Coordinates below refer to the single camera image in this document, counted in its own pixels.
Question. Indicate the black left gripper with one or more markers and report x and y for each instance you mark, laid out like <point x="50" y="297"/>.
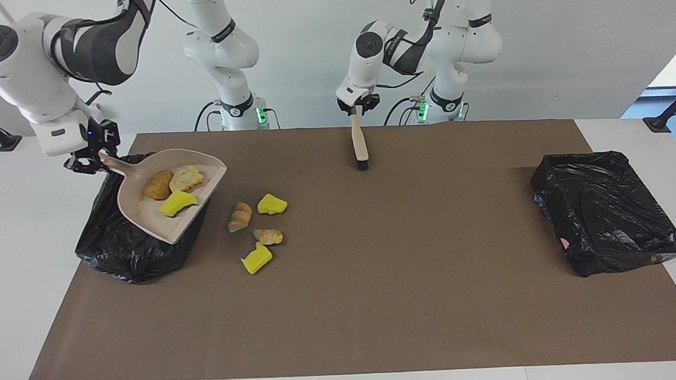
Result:
<point x="358" y="102"/>

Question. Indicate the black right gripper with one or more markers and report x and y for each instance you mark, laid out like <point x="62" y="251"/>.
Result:
<point x="103" y="139"/>

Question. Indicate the beige hand brush black bristles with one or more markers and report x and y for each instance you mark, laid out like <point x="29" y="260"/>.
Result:
<point x="360" y="144"/>

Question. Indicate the brown bread roll toy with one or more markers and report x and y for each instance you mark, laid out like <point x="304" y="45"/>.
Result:
<point x="158" y="185"/>

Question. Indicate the beige plastic dustpan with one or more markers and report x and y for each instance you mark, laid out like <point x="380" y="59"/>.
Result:
<point x="147" y="213"/>

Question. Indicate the yellow sponge piece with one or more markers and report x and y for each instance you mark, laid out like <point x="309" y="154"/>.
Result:
<point x="256" y="260"/>
<point x="271" y="204"/>
<point x="176" y="204"/>

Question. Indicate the pale crusty bread toy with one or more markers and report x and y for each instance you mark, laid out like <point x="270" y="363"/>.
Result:
<point x="187" y="178"/>

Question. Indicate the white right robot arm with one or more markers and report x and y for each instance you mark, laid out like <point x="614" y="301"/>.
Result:
<point x="24" y="71"/>

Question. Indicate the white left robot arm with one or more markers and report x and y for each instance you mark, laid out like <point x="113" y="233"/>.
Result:
<point x="462" y="39"/>

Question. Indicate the black bag lined bin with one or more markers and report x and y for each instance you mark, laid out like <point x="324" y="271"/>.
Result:
<point x="127" y="259"/>

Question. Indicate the black bag bin pink spot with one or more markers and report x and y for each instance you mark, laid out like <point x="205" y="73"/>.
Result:
<point x="603" y="214"/>

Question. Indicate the small striped croissant toy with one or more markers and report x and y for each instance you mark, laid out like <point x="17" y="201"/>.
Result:
<point x="269" y="236"/>

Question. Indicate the striped sliced bread toy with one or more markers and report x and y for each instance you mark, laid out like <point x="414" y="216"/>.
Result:
<point x="240" y="217"/>

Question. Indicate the brown table mat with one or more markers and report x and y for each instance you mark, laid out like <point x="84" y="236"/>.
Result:
<point x="343" y="336"/>

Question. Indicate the white wall conduit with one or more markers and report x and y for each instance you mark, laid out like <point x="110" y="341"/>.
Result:
<point x="2" y="7"/>

